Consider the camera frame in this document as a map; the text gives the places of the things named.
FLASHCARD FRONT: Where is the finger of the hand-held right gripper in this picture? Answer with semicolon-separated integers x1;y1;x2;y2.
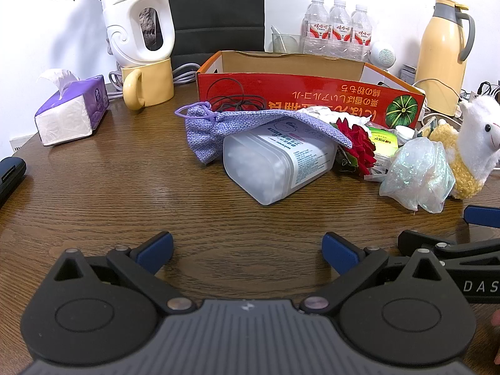
397;230;500;261
464;205;500;228

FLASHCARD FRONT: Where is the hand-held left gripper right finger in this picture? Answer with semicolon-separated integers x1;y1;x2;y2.
300;232;450;315

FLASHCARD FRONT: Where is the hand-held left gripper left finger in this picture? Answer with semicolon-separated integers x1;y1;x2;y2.
53;231;197;315

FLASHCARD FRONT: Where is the iridescent plastic bag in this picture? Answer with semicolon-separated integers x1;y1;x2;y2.
379;137;456;214

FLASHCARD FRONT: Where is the white alpaca plush toy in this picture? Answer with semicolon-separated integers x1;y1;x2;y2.
429;96;500;200

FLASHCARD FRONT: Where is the white sachet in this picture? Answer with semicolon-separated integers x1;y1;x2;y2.
363;156;395;183

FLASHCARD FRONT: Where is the red artificial flower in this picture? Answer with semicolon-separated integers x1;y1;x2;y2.
335;117;378;176

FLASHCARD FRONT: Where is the green packet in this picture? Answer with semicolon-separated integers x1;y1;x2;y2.
367;127;400;159

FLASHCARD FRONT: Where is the translucent plastic swab box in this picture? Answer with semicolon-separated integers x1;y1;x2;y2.
222;119;337;206

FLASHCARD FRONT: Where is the white tissue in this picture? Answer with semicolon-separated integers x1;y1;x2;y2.
302;105;348;126

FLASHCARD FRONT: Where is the purple drawstring pouch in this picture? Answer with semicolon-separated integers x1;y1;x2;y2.
174;102;352;165

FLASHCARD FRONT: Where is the red cardboard box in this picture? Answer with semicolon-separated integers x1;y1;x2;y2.
195;50;426;129

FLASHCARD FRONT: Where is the person's right hand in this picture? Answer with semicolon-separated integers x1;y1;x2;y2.
492;310;500;365

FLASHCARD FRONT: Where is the small grey box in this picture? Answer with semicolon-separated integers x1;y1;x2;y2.
399;64;418;85

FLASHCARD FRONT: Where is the purple tissue pack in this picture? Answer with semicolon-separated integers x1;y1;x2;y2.
34;69;111;148

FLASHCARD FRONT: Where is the dark blue case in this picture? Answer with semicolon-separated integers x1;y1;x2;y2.
0;157;27;208

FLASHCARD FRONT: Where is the yellow thermos jug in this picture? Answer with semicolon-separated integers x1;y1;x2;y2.
414;0;476;116

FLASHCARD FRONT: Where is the yellow mug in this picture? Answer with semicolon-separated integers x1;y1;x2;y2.
122;58;175;111

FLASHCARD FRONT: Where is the white ribbed panel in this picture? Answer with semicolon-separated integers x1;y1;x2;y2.
10;135;40;153

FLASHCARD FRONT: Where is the white round robot speaker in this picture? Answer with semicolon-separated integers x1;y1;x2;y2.
369;42;397;72

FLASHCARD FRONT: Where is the glass cup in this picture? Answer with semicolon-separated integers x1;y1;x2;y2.
271;25;305;54

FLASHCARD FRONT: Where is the clear water bottle red label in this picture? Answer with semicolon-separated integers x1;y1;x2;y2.
329;0;354;57
350;4;373;62
302;0;333;55

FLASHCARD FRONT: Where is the white detergent bottle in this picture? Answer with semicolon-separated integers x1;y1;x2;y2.
97;0;176;67

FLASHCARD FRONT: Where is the black paper bag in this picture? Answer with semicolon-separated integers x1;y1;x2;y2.
162;0;266;72

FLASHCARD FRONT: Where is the white power cable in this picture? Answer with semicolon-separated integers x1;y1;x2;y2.
412;77;463;99

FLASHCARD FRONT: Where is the black thin cable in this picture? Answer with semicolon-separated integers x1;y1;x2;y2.
206;78;267;112

